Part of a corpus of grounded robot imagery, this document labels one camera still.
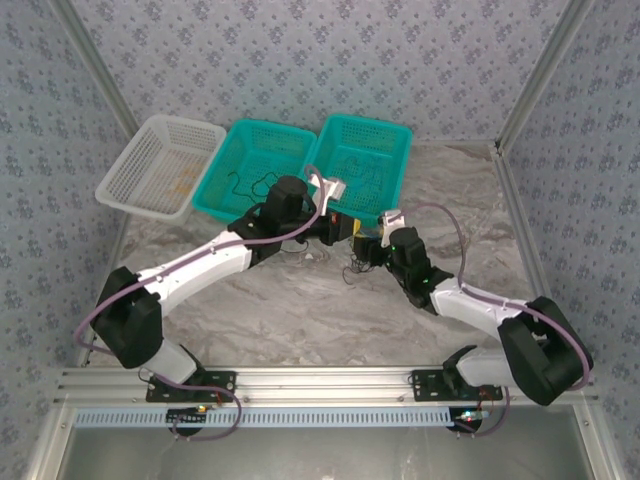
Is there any pile of cables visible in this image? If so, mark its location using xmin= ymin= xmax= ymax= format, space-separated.
xmin=342 ymin=252 xmax=384 ymax=282

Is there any thin black cable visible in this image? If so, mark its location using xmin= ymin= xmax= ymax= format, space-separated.
xmin=227 ymin=171 xmax=281 ymax=201

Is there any teal perforated plastic basket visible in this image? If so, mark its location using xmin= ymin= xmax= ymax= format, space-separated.
xmin=297 ymin=114 xmax=414 ymax=231
xmin=192 ymin=118 xmax=318 ymax=238

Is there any white perforated plastic basket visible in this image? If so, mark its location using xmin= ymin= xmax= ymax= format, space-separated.
xmin=94 ymin=114 xmax=228 ymax=222

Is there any small black controller board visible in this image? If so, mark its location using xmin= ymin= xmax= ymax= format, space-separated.
xmin=449 ymin=407 xmax=489 ymax=432
xmin=167 ymin=405 xmax=209 ymax=427

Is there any grey metal lower panel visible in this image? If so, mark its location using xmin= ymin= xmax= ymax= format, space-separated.
xmin=29 ymin=404 xmax=621 ymax=480

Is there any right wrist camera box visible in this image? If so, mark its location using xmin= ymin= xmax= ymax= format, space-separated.
xmin=378 ymin=209 xmax=407 ymax=247

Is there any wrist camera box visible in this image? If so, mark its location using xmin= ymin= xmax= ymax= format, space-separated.
xmin=306 ymin=171 xmax=348 ymax=214
xmin=378 ymin=209 xmax=407 ymax=247

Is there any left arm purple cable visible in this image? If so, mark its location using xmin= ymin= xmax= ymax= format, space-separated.
xmin=74 ymin=164 xmax=326 ymax=442

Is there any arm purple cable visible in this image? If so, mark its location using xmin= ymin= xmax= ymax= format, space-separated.
xmin=397 ymin=203 xmax=595 ymax=440
xmin=74 ymin=164 xmax=326 ymax=442

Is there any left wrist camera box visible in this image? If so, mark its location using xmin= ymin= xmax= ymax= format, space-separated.
xmin=306 ymin=171 xmax=348 ymax=214

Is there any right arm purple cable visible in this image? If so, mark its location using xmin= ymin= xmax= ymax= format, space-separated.
xmin=397 ymin=203 xmax=595 ymax=440

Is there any aluminium side rail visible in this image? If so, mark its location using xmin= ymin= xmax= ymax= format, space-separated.
xmin=492 ymin=142 xmax=571 ymax=364

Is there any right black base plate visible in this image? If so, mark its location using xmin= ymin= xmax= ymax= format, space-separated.
xmin=410 ymin=368 xmax=504 ymax=404

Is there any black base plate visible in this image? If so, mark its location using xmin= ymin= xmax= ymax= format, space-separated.
xmin=410 ymin=368 xmax=504 ymax=404
xmin=145 ymin=370 xmax=237 ymax=404

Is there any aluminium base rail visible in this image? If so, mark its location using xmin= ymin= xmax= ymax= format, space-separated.
xmin=54 ymin=365 xmax=599 ymax=405

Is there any white slotted cable duct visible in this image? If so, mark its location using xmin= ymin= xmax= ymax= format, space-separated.
xmin=74 ymin=407 xmax=461 ymax=429

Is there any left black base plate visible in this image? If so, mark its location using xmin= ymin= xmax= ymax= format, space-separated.
xmin=145 ymin=370 xmax=237 ymax=404

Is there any aluminium frame post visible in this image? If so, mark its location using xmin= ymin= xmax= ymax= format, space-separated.
xmin=497 ymin=0 xmax=599 ymax=146
xmin=49 ymin=0 xmax=139 ymax=134

